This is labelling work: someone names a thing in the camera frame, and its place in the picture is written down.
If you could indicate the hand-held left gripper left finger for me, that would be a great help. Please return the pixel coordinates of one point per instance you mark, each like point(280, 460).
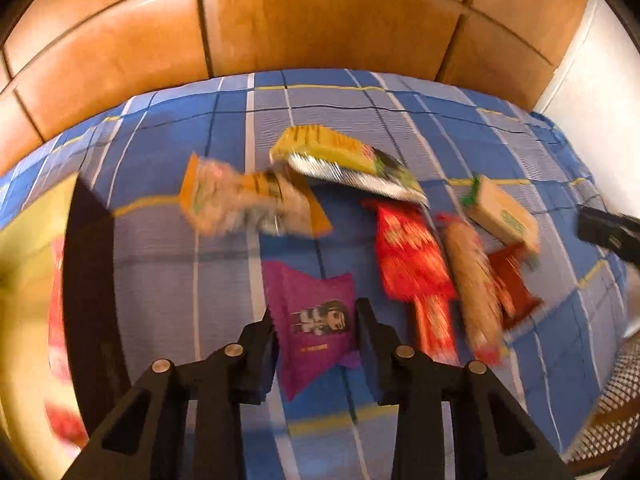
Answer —
point(262, 360)

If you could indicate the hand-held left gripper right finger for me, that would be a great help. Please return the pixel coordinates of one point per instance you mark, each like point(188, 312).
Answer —
point(370, 355)

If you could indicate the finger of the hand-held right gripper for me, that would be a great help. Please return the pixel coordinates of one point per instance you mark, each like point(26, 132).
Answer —
point(610, 232)

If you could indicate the purple snack packet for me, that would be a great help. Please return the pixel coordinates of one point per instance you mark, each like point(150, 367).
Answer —
point(310, 320)

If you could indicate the small dark red snack packet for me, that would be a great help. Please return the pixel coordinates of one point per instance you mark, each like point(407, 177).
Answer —
point(515, 285)

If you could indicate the beige green snack packet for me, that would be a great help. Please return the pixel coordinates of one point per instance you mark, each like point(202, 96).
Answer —
point(500, 210)

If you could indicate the long puffed rice bar packet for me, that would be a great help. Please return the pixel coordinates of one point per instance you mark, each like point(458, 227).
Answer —
point(475, 285)

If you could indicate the orange clear snack packet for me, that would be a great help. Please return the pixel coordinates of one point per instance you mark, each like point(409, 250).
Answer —
point(235, 200)

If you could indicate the dark gift box gold interior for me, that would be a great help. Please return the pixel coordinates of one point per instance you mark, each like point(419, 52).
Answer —
point(90, 285)

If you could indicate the blue plaid bed sheet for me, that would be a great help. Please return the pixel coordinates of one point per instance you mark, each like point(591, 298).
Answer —
point(200, 285)

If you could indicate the white mesh basket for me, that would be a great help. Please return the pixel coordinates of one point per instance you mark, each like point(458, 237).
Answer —
point(615, 390)

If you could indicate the yellow green foil snack packet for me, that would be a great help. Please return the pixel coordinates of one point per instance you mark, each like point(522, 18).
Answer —
point(330, 152)

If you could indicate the wooden wardrobe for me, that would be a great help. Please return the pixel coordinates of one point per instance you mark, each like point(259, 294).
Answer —
point(325, 25)

